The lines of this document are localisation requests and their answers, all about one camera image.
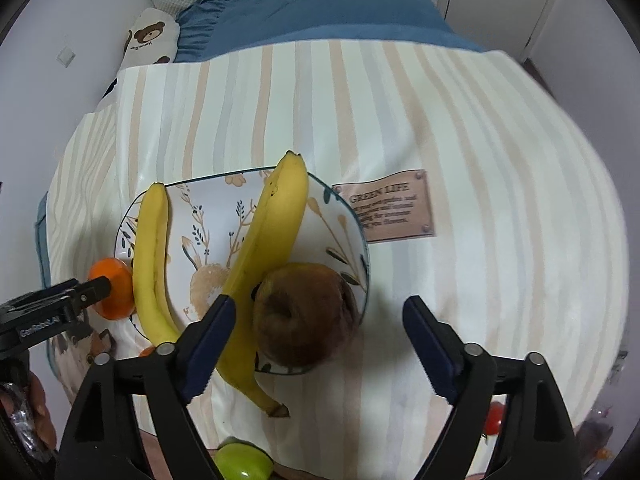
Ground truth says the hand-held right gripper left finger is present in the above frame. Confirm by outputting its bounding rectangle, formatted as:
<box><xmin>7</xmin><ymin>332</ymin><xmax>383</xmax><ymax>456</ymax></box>
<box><xmin>54</xmin><ymin>294</ymin><xmax>237</xmax><ymax>480</ymax></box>

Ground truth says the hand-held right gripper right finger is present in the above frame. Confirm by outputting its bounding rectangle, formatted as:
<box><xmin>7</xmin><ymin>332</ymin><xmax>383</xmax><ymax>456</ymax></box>
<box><xmin>403</xmin><ymin>296</ymin><xmax>586</xmax><ymax>480</ymax></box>

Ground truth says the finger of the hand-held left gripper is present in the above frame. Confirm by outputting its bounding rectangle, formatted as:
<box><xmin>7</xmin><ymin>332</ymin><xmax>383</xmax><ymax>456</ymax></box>
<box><xmin>70</xmin><ymin>276</ymin><xmax>113</xmax><ymax>311</ymax></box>

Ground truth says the red cherry tomato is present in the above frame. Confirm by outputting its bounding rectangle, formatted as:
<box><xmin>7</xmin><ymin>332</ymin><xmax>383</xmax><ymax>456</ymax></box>
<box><xmin>484</xmin><ymin>402</ymin><xmax>505</xmax><ymax>436</ymax></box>

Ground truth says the red apple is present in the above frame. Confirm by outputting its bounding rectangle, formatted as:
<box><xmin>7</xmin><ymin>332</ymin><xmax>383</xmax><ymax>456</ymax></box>
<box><xmin>251</xmin><ymin>262</ymin><xmax>361</xmax><ymax>367</ymax></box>

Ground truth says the floral ceramic plate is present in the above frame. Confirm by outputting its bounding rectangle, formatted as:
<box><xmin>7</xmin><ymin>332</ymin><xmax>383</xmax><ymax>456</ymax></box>
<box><xmin>114</xmin><ymin>167</ymin><xmax>372</xmax><ymax>376</ymax></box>

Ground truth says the green apple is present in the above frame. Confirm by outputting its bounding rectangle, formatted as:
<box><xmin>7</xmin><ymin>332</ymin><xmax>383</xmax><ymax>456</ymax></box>
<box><xmin>215</xmin><ymin>437</ymin><xmax>274</xmax><ymax>480</ymax></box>

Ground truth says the large yellow banana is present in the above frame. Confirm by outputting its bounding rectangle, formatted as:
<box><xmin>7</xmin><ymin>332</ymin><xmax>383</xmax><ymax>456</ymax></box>
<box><xmin>215</xmin><ymin>150</ymin><xmax>309</xmax><ymax>417</ymax></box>

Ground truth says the person's left hand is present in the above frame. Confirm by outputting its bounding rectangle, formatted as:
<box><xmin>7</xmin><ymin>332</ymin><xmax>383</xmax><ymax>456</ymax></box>
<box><xmin>27</xmin><ymin>372</ymin><xmax>57</xmax><ymax>448</ymax></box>

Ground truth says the small yellow banana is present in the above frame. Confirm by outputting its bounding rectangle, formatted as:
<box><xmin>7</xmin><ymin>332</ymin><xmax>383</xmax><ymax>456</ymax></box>
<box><xmin>131</xmin><ymin>182</ymin><xmax>182</xmax><ymax>348</ymax></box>

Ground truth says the striped cloth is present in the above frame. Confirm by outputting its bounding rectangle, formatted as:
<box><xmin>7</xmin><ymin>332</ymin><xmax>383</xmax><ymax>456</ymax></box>
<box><xmin>47</xmin><ymin>40</ymin><xmax>631</xmax><ymax>480</ymax></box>

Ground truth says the bear print pillow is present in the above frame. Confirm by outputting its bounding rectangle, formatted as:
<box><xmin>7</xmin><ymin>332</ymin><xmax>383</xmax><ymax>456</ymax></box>
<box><xmin>97</xmin><ymin>7</ymin><xmax>181</xmax><ymax>111</ymax></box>

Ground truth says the blue blanket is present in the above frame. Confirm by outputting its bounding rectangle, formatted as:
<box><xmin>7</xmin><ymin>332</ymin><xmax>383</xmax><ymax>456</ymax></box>
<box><xmin>172</xmin><ymin>0</ymin><xmax>488</xmax><ymax>63</ymax></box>

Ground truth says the white wardrobe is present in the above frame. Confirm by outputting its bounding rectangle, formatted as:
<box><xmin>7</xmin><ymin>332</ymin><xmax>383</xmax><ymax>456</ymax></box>
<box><xmin>435</xmin><ymin>0</ymin><xmax>601</xmax><ymax>66</ymax></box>

